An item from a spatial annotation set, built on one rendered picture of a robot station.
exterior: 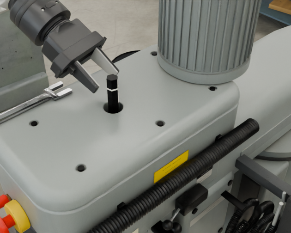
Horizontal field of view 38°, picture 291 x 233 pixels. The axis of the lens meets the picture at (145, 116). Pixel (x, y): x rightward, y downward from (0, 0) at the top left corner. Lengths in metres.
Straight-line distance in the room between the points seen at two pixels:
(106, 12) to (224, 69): 4.47
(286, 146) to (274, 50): 0.27
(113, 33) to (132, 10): 0.58
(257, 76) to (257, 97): 0.09
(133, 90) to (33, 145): 0.23
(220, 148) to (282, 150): 0.41
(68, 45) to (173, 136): 0.25
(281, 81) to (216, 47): 0.36
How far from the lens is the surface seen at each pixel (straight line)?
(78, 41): 0.78
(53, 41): 0.77
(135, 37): 4.75
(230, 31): 0.82
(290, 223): 0.95
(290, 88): 1.16
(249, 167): 1.07
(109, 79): 0.76
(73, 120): 0.79
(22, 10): 0.80
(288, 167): 1.29
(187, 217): 1.04
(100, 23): 5.05
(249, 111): 1.04
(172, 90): 0.85
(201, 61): 0.84
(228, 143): 0.87
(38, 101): 0.83
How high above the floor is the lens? 2.40
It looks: 41 degrees down
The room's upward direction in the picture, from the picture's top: straight up
